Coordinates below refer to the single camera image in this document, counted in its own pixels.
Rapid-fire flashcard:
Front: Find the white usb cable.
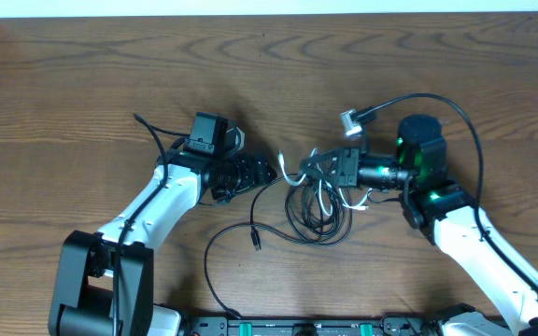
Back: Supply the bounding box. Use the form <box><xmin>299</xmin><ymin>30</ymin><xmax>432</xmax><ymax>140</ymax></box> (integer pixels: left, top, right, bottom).
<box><xmin>276</xmin><ymin>147</ymin><xmax>374</xmax><ymax>217</ymax></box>

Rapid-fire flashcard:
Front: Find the thin black cable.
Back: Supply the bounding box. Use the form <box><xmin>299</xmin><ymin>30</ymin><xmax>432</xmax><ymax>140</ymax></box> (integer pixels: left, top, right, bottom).
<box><xmin>203</xmin><ymin>158</ymin><xmax>354</xmax><ymax>320</ymax></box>

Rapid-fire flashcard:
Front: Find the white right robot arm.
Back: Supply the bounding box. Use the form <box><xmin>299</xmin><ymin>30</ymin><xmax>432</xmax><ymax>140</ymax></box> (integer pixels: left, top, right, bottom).
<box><xmin>300</xmin><ymin>115</ymin><xmax>538</xmax><ymax>335</ymax></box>

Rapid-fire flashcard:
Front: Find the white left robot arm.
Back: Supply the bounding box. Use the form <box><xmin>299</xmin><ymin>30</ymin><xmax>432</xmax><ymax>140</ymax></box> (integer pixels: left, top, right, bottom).
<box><xmin>48</xmin><ymin>112</ymin><xmax>276</xmax><ymax>335</ymax></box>

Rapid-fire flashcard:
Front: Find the left camera black cable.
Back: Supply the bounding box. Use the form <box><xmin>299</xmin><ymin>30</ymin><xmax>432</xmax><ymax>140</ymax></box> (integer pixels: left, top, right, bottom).
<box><xmin>109</xmin><ymin>112</ymin><xmax>191</xmax><ymax>336</ymax></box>

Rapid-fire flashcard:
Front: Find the camera black cable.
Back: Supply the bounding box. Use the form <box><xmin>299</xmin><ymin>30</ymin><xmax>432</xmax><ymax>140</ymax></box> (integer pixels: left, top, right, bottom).
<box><xmin>109</xmin><ymin>112</ymin><xmax>191</xmax><ymax>336</ymax></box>
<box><xmin>357</xmin><ymin>92</ymin><xmax>538</xmax><ymax>318</ymax></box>

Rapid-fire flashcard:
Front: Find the right camera black cable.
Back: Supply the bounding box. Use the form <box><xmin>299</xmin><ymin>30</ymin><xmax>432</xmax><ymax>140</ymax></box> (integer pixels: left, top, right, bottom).
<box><xmin>357</xmin><ymin>92</ymin><xmax>538</xmax><ymax>318</ymax></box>

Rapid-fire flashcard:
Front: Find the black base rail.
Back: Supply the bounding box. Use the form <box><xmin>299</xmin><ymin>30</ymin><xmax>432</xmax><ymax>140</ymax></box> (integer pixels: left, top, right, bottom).
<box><xmin>175</xmin><ymin>315</ymin><xmax>508</xmax><ymax>336</ymax></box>

